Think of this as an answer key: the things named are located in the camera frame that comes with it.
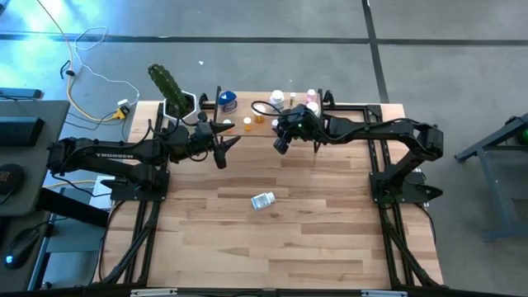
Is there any white cable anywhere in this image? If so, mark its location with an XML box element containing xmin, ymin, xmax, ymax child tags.
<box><xmin>73</xmin><ymin>26</ymin><xmax>140</xmax><ymax>104</ymax></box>

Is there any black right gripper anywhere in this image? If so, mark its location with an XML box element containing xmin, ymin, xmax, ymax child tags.
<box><xmin>275</xmin><ymin>103</ymin><xmax>327</xmax><ymax>144</ymax></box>

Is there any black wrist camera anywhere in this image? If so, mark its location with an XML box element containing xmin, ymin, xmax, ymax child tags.
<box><xmin>271</xmin><ymin>134</ymin><xmax>294</xmax><ymax>156</ymax></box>
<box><xmin>212</xmin><ymin>142</ymin><xmax>229</xmax><ymax>171</ymax></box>

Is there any black aluminium table frame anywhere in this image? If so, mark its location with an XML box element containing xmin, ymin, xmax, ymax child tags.
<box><xmin>98</xmin><ymin>88</ymin><xmax>445</xmax><ymax>290</ymax></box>

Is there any short black cable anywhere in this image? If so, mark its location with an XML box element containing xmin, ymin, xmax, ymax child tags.
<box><xmin>59</xmin><ymin>59</ymin><xmax>78</xmax><ymax>80</ymax></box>

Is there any silver metal bracket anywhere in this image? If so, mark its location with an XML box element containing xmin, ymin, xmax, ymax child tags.
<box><xmin>130</xmin><ymin>288</ymin><xmax>178</xmax><ymax>297</ymax></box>
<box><xmin>361</xmin><ymin>290</ymin><xmax>409</xmax><ymax>297</ymax></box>

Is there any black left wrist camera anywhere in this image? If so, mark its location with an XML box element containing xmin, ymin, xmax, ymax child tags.
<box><xmin>212</xmin><ymin>142</ymin><xmax>229</xmax><ymax>171</ymax></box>

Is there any grey metal cart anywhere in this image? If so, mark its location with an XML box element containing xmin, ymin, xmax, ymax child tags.
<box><xmin>453</xmin><ymin>113</ymin><xmax>528</xmax><ymax>243</ymax></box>

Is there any dark flat device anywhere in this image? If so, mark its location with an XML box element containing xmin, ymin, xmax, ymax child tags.
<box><xmin>0</xmin><ymin>87</ymin><xmax>43</xmax><ymax>100</ymax></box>

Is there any blue Tums bottle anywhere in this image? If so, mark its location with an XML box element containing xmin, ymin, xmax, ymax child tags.
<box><xmin>217</xmin><ymin>90</ymin><xmax>239</xmax><ymax>116</ymax></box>

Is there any yellow cable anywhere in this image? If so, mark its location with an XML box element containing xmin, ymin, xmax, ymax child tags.
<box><xmin>43</xmin><ymin>179</ymin><xmax>99</xmax><ymax>190</ymax></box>
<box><xmin>35</xmin><ymin>0</ymin><xmax>125</xmax><ymax>124</ymax></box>

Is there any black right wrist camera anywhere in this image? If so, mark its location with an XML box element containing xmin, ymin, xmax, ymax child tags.
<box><xmin>271</xmin><ymin>134</ymin><xmax>294</xmax><ymax>156</ymax></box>

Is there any grey desk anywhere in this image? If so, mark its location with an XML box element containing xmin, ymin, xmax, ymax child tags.
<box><xmin>0</xmin><ymin>100</ymin><xmax>70</xmax><ymax>218</ymax></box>

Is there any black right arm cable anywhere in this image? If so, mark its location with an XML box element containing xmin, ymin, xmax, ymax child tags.
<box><xmin>249</xmin><ymin>100</ymin><xmax>290</xmax><ymax>119</ymax></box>

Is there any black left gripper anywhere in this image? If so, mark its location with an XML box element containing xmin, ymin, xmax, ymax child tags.
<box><xmin>191</xmin><ymin>119</ymin><xmax>242</xmax><ymax>162</ymax></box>

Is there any large white medicine bottle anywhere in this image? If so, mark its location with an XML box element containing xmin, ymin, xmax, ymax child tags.
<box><xmin>250</xmin><ymin>191</ymin><xmax>276</xmax><ymax>212</ymax></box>

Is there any green cactus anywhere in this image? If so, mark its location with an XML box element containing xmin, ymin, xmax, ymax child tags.
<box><xmin>147</xmin><ymin>63</ymin><xmax>190</xmax><ymax>119</ymax></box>

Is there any black rectangular box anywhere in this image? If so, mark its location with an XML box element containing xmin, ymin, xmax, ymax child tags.
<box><xmin>0</xmin><ymin>117</ymin><xmax>45</xmax><ymax>149</ymax></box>

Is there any black desk bar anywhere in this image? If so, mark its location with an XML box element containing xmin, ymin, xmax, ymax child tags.
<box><xmin>35</xmin><ymin>187</ymin><xmax>111</xmax><ymax>229</ymax></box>

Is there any black round cap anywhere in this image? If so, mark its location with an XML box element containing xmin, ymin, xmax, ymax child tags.
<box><xmin>0</xmin><ymin>163</ymin><xmax>25</xmax><ymax>204</ymax></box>

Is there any black computer mouse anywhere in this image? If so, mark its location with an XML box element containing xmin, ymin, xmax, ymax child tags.
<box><xmin>2</xmin><ymin>226</ymin><xmax>42</xmax><ymax>271</ymax></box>

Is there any white hexagonal plant pot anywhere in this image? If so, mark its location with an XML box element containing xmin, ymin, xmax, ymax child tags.
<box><xmin>163</xmin><ymin>90</ymin><xmax>200</xmax><ymax>125</ymax></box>

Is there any white medicine bottle blue label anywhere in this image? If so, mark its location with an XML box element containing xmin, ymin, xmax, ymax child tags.
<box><xmin>269</xmin><ymin>89</ymin><xmax>285</xmax><ymax>111</ymax></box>

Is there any wooden shelf black metal frame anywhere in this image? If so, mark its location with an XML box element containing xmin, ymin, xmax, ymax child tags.
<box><xmin>211</xmin><ymin>85</ymin><xmax>327</xmax><ymax>154</ymax></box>

